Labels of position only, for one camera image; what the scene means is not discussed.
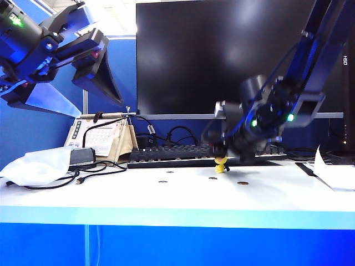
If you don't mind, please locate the large black computer monitor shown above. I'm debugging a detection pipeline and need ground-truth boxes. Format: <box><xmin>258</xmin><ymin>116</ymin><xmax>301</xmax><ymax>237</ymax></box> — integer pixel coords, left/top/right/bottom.
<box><xmin>135</xmin><ymin>0</ymin><xmax>344</xmax><ymax>120</ymax></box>

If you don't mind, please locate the beige desk calendar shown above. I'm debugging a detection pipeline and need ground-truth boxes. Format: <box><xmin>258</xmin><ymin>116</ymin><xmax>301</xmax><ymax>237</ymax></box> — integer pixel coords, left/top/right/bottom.
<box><xmin>64</xmin><ymin>112</ymin><xmax>139</xmax><ymax>163</ymax></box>

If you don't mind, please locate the black coiled cable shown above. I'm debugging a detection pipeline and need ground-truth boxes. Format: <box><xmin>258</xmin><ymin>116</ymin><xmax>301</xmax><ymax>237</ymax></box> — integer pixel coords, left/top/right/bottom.
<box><xmin>165</xmin><ymin>125</ymin><xmax>199</xmax><ymax>147</ymax></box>

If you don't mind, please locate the black cable with usb plug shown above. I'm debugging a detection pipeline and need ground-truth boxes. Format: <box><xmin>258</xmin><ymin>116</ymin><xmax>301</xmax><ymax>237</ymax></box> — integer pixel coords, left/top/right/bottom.
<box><xmin>76</xmin><ymin>161</ymin><xmax>128</xmax><ymax>185</ymax></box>

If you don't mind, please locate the white paper sheet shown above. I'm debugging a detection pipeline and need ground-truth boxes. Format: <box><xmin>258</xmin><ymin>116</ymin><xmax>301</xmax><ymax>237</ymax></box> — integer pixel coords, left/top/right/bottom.
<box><xmin>312</xmin><ymin>144</ymin><xmax>355</xmax><ymax>192</ymax></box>

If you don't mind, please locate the black power adapter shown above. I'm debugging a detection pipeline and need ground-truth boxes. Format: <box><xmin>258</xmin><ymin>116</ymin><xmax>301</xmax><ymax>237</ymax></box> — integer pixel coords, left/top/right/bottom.
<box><xmin>69</xmin><ymin>147</ymin><xmax>97</xmax><ymax>166</ymax></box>
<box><xmin>136</xmin><ymin>134</ymin><xmax>154</xmax><ymax>147</ymax></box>

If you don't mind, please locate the pale blue table leg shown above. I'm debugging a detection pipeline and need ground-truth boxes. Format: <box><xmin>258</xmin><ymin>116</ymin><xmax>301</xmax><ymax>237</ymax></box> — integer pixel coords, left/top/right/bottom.
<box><xmin>84</xmin><ymin>224</ymin><xmax>90</xmax><ymax>266</ymax></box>

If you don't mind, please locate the white plastic bag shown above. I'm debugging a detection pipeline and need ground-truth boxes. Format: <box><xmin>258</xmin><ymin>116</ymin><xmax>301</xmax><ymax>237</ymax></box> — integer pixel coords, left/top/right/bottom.
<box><xmin>0</xmin><ymin>146</ymin><xmax>75</xmax><ymax>187</ymax></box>

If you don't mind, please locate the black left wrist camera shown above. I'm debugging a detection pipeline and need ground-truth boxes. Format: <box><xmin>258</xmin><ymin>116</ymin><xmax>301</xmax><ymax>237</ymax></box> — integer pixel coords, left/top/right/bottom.
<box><xmin>40</xmin><ymin>1</ymin><xmax>98</xmax><ymax>38</ymax></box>

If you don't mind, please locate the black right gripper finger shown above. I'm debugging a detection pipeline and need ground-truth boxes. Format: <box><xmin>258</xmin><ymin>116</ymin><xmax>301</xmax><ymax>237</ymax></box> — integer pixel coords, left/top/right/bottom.
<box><xmin>210</xmin><ymin>140</ymin><xmax>230</xmax><ymax>159</ymax></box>
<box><xmin>229</xmin><ymin>144</ymin><xmax>256</xmax><ymax>163</ymax></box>

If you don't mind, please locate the yellow doll figurine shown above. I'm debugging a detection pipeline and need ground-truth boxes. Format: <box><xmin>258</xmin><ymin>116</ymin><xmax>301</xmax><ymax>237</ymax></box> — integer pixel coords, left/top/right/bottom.
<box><xmin>214</xmin><ymin>156</ymin><xmax>231</xmax><ymax>174</ymax></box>

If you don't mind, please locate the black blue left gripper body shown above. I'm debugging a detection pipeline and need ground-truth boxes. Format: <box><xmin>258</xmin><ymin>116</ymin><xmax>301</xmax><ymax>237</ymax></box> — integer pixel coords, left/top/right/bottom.
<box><xmin>0</xmin><ymin>27</ymin><xmax>66</xmax><ymax>85</ymax></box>

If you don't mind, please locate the black cable with ferrite bead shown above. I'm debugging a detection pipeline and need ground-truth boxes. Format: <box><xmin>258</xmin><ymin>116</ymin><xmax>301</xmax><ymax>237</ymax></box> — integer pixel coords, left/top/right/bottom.
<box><xmin>82</xmin><ymin>115</ymin><xmax>156</xmax><ymax>150</ymax></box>

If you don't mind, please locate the white hanging cable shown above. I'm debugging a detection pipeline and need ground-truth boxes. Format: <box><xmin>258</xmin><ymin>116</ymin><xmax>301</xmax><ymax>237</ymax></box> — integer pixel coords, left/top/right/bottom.
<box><xmin>95</xmin><ymin>226</ymin><xmax>101</xmax><ymax>266</ymax></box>

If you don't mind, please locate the black monitor cable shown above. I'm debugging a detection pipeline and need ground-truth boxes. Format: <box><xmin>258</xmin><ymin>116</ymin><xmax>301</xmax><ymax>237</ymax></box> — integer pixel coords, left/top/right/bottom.
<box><xmin>278</xmin><ymin>142</ymin><xmax>316</xmax><ymax>160</ymax></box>

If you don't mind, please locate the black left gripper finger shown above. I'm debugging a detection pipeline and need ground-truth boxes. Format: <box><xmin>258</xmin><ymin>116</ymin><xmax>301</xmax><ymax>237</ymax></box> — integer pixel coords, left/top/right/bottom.
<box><xmin>0</xmin><ymin>79</ymin><xmax>83</xmax><ymax>117</ymax></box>
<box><xmin>55</xmin><ymin>27</ymin><xmax>124</xmax><ymax>107</ymax></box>

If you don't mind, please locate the black looped cable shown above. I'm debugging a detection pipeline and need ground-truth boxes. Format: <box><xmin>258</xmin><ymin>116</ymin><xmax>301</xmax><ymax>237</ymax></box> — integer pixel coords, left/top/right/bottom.
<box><xmin>5</xmin><ymin>168</ymin><xmax>80</xmax><ymax>191</ymax></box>

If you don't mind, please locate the black monitor with white logo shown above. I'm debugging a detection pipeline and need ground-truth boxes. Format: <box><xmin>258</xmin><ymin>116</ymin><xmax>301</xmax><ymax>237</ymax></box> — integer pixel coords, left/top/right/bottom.
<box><xmin>332</xmin><ymin>27</ymin><xmax>355</xmax><ymax>156</ymax></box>

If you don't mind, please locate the wooden rod with metal clips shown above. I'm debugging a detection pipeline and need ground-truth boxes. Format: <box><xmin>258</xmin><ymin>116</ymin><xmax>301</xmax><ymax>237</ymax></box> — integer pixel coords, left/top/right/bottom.
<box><xmin>82</xmin><ymin>106</ymin><xmax>137</xmax><ymax>121</ymax></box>

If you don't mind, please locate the black mechanical keyboard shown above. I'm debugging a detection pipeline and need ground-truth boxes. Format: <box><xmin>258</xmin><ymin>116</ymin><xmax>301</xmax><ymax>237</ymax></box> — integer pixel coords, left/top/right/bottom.
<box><xmin>126</xmin><ymin>143</ymin><xmax>288</xmax><ymax>170</ymax></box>

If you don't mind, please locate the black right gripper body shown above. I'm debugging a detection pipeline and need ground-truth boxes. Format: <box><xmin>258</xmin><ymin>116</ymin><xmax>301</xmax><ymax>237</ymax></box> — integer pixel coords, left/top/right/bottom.
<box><xmin>213</xmin><ymin>74</ymin><xmax>296</xmax><ymax>162</ymax></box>

